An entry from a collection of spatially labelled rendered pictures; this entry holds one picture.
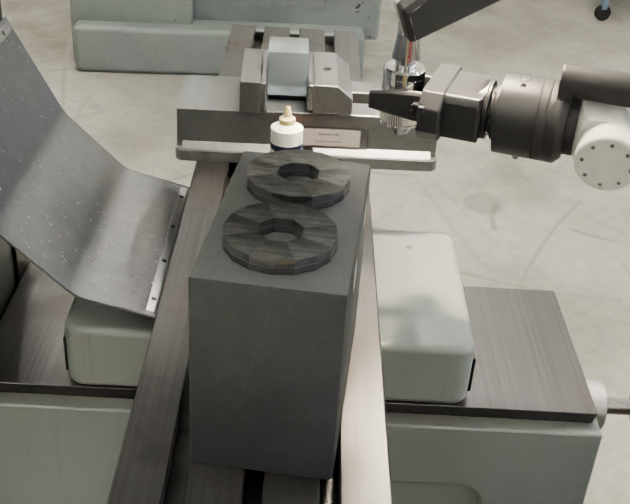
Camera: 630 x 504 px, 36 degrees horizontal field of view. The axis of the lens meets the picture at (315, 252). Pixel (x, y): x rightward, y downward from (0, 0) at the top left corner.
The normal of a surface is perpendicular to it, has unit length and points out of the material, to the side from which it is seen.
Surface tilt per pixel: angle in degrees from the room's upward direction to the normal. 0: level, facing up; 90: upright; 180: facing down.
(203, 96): 0
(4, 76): 63
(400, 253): 0
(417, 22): 110
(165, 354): 0
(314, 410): 90
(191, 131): 90
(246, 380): 90
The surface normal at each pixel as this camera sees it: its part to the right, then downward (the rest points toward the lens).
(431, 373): -0.01, 0.52
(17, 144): 0.91, -0.33
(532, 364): 0.06, -0.85
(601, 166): -0.34, 0.62
